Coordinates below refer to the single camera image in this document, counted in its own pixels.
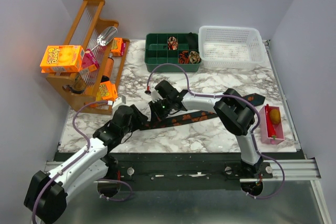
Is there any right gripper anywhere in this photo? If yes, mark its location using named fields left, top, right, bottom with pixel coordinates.
left=148, top=98, right=172, bottom=125

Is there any black orange floral tie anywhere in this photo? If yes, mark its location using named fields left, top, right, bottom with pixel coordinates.
left=151, top=93, right=265, bottom=130

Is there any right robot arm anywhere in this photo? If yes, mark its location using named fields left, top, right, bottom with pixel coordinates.
left=145, top=80, right=263, bottom=178

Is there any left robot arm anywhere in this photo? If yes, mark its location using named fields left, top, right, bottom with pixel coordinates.
left=24, top=105, right=148, bottom=223

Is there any small orange box lower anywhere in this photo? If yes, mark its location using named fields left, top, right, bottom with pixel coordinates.
left=96, top=81, right=118, bottom=102

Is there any small orange box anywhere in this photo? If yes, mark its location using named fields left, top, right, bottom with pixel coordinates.
left=110, top=37, right=125, bottom=57
left=96, top=81, right=118, bottom=102

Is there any green divided organizer tray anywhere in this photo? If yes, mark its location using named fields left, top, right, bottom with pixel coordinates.
left=144, top=33, right=202, bottom=73

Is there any rolled orange black tie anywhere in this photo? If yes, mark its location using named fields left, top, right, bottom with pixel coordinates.
left=178, top=50, right=190, bottom=64

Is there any wooden rack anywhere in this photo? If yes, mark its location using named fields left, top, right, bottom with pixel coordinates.
left=46, top=0, right=119, bottom=111

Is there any orange bottle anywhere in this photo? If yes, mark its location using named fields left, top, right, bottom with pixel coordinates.
left=101, top=57, right=114, bottom=82

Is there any rolled beige patterned tie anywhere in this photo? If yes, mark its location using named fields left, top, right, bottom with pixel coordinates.
left=188, top=51, right=201, bottom=64

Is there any rolled red patterned tie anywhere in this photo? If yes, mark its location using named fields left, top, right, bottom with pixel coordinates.
left=167, top=36, right=178, bottom=50

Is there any tin can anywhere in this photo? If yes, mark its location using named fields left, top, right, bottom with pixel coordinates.
left=68, top=73, right=87, bottom=94

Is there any small orange box upper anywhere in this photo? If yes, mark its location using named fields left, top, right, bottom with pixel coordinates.
left=110, top=37, right=125, bottom=57

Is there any pink small box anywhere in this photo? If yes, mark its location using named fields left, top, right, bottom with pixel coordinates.
left=81, top=49, right=99, bottom=72

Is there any metal scoop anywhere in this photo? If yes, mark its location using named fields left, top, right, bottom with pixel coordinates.
left=97, top=26, right=118, bottom=46

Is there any white plastic basket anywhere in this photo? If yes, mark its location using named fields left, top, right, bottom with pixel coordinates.
left=198, top=26, right=267, bottom=69

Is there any orange snack box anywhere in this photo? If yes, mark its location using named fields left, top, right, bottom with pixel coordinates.
left=40, top=45, right=85, bottom=73

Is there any red chili pepper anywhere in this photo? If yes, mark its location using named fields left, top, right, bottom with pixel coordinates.
left=265, top=104, right=277, bottom=140

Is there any pink tray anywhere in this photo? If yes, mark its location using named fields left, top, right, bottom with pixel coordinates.
left=259, top=105, right=285, bottom=145

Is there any orange fruit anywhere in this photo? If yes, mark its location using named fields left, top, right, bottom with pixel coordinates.
left=269, top=109, right=281, bottom=125

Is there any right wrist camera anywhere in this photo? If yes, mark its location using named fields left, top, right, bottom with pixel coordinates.
left=150, top=89, right=163, bottom=103

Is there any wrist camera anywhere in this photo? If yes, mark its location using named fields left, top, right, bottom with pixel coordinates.
left=150, top=89, right=163, bottom=103
left=107, top=95, right=126, bottom=110

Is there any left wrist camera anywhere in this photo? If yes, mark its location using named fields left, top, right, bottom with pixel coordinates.
left=107, top=95, right=126, bottom=110

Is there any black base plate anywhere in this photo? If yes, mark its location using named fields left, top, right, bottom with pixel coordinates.
left=60, top=153, right=272, bottom=195

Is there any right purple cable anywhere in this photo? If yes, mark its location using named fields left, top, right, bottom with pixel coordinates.
left=145, top=63, right=286, bottom=200

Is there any purple cable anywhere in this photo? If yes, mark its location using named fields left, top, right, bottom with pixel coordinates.
left=145, top=63, right=286, bottom=200
left=31, top=100, right=134, bottom=224

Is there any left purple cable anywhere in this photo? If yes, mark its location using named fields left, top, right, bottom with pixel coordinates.
left=31, top=100, right=134, bottom=224

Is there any aluminium rail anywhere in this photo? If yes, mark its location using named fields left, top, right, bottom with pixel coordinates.
left=44, top=158, right=321, bottom=183

